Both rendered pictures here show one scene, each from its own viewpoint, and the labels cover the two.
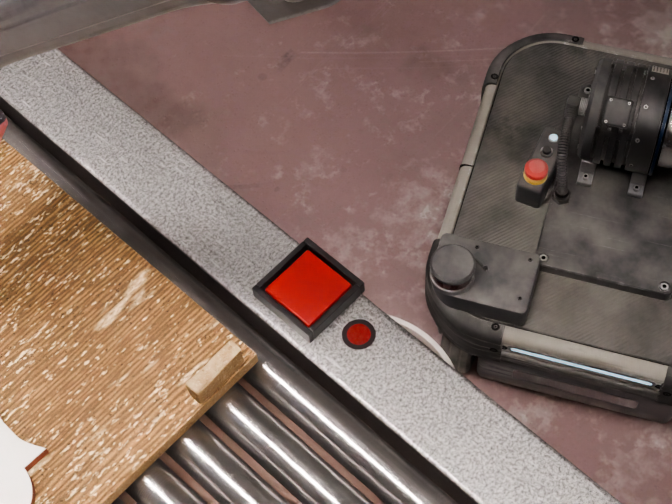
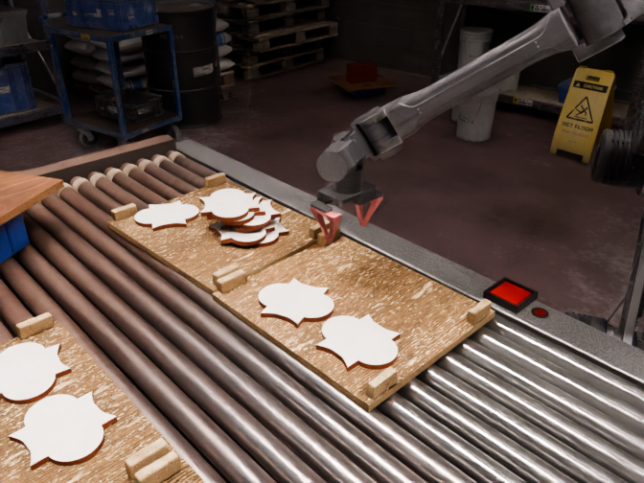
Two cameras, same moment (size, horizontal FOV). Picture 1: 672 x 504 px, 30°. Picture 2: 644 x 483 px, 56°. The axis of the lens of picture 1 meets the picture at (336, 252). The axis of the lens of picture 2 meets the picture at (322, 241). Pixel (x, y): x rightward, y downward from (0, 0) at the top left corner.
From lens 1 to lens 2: 0.69 m
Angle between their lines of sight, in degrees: 30
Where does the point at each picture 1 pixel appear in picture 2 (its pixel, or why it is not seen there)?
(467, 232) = not seen: hidden behind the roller
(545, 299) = not seen: hidden behind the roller
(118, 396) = (429, 320)
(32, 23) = (461, 82)
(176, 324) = (451, 299)
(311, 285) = (512, 291)
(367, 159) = not seen: hidden behind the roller
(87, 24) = (490, 77)
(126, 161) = (407, 253)
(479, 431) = (615, 348)
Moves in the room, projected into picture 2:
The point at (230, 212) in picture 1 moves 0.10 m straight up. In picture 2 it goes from (462, 271) to (468, 229)
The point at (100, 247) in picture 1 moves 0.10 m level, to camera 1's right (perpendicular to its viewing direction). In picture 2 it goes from (406, 273) to (455, 272)
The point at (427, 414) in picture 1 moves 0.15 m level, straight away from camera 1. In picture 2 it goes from (586, 341) to (566, 293)
